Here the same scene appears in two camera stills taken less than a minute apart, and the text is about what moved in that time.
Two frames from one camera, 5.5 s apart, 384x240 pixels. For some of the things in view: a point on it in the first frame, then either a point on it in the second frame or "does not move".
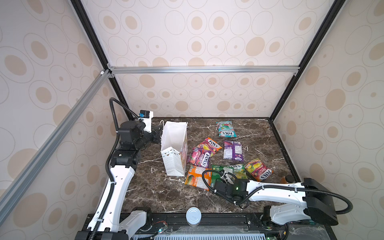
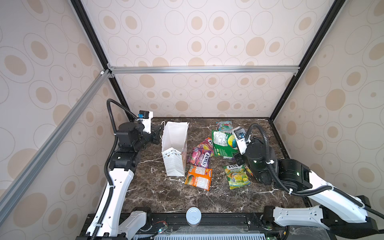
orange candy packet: (194, 177) does not move
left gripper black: (156, 135) does not move
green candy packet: (216, 175) -> (224, 144)
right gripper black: (232, 185) -> (237, 158)
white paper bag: (174, 147) does not move
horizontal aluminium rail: (204, 70) does not move
